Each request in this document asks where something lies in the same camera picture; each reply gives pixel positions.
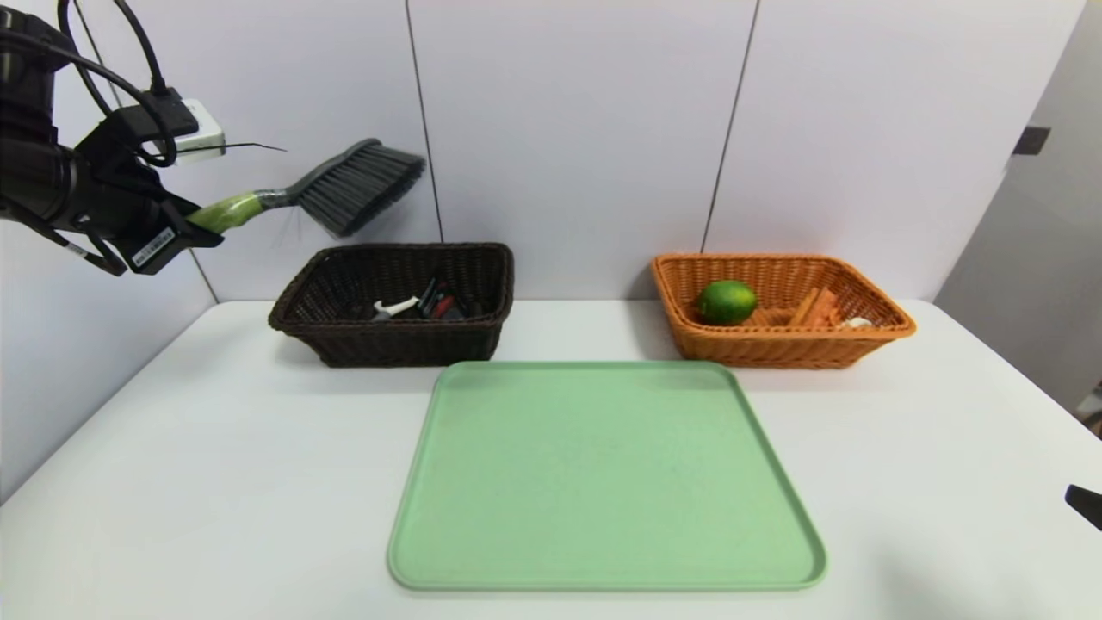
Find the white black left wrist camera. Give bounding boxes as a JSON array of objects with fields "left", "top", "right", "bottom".
[{"left": 110, "top": 86, "right": 227, "bottom": 162}]

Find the black cable tie tail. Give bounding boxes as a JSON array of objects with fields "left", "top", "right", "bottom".
[{"left": 172, "top": 141, "right": 288, "bottom": 158}]

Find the thin black left gripper cable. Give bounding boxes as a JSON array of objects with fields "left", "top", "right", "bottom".
[{"left": 0, "top": 196, "right": 130, "bottom": 278}]

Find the grey brush with green handle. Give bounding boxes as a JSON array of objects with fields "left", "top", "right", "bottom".
[{"left": 186, "top": 138, "right": 428, "bottom": 239}]

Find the orange toy fruit tart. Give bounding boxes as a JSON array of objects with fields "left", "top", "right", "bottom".
[{"left": 786, "top": 287, "right": 876, "bottom": 331}]

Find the orange wicker basket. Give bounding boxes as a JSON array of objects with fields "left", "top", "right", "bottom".
[{"left": 650, "top": 253, "right": 916, "bottom": 370}]

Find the black cosmetic tube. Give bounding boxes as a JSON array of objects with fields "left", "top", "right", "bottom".
[{"left": 416, "top": 277, "right": 467, "bottom": 322}]

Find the light green plastic tray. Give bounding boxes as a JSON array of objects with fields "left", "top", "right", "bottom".
[{"left": 387, "top": 359, "right": 829, "bottom": 593}]

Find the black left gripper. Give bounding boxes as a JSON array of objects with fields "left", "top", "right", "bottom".
[{"left": 62, "top": 171, "right": 225, "bottom": 276}]

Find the white peeler with grey handle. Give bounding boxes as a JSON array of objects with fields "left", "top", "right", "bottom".
[{"left": 371, "top": 295, "right": 422, "bottom": 323}]

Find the green lime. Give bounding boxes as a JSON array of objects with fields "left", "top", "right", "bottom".
[{"left": 696, "top": 279, "right": 759, "bottom": 327}]

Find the dark brown wicker basket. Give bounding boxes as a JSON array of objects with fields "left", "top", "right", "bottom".
[{"left": 268, "top": 242, "right": 516, "bottom": 369}]

